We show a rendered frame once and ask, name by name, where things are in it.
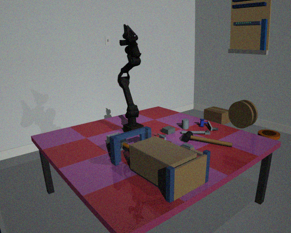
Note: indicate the grey cylinder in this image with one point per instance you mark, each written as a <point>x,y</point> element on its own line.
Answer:
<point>185,123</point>

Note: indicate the black-headed mallet with wooden handle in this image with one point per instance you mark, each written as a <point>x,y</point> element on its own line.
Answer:
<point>189,135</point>

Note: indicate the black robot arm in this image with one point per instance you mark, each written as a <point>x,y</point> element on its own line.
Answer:
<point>133,60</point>

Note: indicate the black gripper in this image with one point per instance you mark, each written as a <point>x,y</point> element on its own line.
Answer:
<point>130,35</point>

